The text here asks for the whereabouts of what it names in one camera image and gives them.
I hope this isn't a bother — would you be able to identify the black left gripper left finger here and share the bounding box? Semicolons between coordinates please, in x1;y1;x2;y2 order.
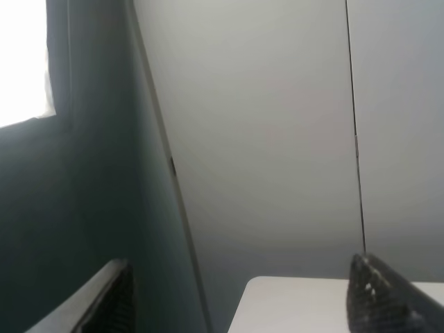
28;259;135;333

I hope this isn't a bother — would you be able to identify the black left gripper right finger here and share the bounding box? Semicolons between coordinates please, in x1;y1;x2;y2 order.
346;254;443;332

